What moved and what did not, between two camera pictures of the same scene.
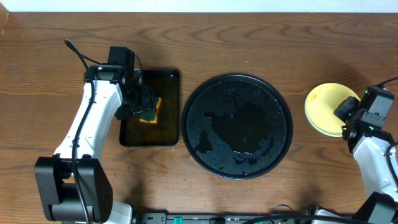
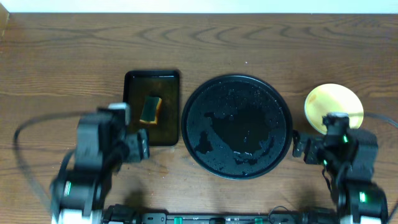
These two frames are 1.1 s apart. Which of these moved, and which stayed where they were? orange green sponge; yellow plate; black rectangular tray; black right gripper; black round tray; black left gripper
Moved: black left gripper; black right gripper
Stayed: black round tray; black rectangular tray; orange green sponge; yellow plate
